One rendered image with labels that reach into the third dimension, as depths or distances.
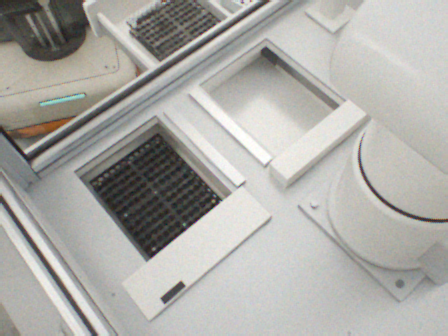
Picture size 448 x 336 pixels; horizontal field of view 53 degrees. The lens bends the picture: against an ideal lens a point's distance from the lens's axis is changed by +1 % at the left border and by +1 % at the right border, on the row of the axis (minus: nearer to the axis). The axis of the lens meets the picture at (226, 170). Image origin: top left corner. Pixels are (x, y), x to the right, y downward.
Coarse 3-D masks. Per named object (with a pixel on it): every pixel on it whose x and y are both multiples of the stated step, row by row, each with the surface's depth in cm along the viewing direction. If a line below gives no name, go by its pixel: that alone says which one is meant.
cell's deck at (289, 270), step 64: (320, 64) 98; (128, 128) 92; (64, 192) 85; (256, 192) 84; (128, 256) 79; (256, 256) 78; (320, 256) 78; (128, 320) 74; (192, 320) 73; (256, 320) 73; (320, 320) 73; (384, 320) 72
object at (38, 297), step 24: (0, 216) 58; (0, 240) 48; (24, 240) 61; (0, 264) 41; (24, 264) 50; (0, 288) 36; (24, 288) 43; (48, 288) 53; (0, 312) 32; (24, 312) 37; (48, 312) 45; (72, 312) 56
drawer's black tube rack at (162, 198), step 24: (168, 144) 95; (120, 168) 93; (144, 168) 92; (168, 168) 95; (120, 192) 94; (144, 192) 90; (168, 192) 89; (192, 192) 93; (120, 216) 87; (144, 216) 88; (168, 216) 87; (192, 216) 87; (144, 240) 88; (168, 240) 85
